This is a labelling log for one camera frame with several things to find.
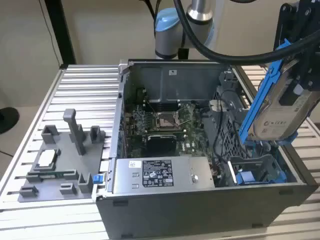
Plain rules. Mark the green RAM stick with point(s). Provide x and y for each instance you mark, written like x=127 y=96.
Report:
x=60 y=174

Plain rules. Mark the silver CPU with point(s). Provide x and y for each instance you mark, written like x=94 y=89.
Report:
x=46 y=158

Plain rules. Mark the blue case latch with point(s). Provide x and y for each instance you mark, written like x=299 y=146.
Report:
x=97 y=179

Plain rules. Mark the black PC case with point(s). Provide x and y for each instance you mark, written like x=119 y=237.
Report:
x=175 y=212

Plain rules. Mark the CPU socket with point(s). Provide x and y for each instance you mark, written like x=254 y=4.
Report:
x=165 y=122

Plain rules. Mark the silver power supply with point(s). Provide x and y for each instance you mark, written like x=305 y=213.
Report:
x=125 y=175

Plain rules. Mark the grey metal disk bay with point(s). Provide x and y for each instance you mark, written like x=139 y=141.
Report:
x=235 y=140

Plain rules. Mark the black cooler block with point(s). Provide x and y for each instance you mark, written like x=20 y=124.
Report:
x=161 y=143

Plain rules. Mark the green motherboard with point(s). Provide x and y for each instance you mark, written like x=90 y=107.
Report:
x=190 y=125

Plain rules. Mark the black upright post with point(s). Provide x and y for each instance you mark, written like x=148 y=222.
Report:
x=60 y=32

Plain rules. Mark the grey parts rack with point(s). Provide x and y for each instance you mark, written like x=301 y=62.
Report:
x=62 y=160

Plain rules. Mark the hard disk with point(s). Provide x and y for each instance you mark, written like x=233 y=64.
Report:
x=275 y=120

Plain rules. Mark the black round base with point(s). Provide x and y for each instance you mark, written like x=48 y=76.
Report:
x=8 y=120

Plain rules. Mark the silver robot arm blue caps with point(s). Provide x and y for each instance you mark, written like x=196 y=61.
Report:
x=167 y=37

